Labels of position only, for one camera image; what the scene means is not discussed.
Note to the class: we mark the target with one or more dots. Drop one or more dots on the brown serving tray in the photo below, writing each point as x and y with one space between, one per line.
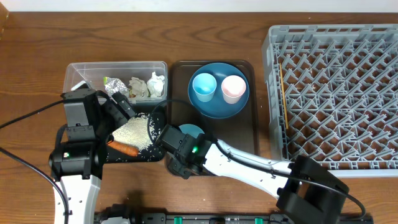
239 131

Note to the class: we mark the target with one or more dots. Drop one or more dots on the pink cup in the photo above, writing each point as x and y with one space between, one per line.
233 87

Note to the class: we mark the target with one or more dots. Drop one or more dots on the black plastic tray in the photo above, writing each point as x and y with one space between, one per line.
152 154

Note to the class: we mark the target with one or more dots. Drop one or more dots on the light blue bowl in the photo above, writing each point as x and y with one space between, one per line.
191 129

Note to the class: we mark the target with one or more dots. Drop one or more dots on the dark blue plate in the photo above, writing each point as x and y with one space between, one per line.
217 108

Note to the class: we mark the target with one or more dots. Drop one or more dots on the white tissue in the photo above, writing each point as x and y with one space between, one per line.
155 85
138 88

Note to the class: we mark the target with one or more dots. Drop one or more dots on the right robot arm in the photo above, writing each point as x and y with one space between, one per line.
305 191

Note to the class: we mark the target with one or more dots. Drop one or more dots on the foil wrapper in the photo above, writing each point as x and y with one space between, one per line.
113 85

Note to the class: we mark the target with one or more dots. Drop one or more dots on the light blue cup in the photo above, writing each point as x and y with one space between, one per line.
204 86

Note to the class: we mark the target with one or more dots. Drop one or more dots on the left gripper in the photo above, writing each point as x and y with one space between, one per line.
120 117

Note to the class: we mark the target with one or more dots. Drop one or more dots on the grey dishwasher rack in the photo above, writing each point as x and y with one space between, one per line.
333 96

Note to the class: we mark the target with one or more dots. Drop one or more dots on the orange carrot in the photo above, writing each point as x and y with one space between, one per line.
124 148

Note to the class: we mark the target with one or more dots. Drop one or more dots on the white rice pile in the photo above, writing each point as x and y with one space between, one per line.
134 132

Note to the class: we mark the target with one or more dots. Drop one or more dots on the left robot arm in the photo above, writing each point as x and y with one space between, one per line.
80 151

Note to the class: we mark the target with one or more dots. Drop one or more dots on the clear plastic bin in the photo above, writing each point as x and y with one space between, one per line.
93 74

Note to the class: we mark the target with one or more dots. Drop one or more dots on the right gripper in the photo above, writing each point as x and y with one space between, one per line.
175 167

